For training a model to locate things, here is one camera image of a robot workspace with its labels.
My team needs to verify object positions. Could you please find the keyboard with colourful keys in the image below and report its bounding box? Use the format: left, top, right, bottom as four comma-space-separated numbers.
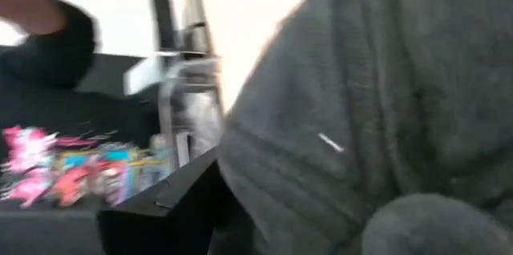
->
0, 124, 176, 210

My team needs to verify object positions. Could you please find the grey metal stand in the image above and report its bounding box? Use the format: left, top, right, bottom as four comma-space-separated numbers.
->
122, 0, 224, 168

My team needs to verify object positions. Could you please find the dark grey baseball cap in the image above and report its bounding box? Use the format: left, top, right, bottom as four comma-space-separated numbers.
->
218, 0, 513, 255

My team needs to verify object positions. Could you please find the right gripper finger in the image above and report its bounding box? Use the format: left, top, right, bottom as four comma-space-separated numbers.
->
0, 148, 249, 255

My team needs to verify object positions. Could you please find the person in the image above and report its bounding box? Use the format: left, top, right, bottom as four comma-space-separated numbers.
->
0, 0, 161, 156

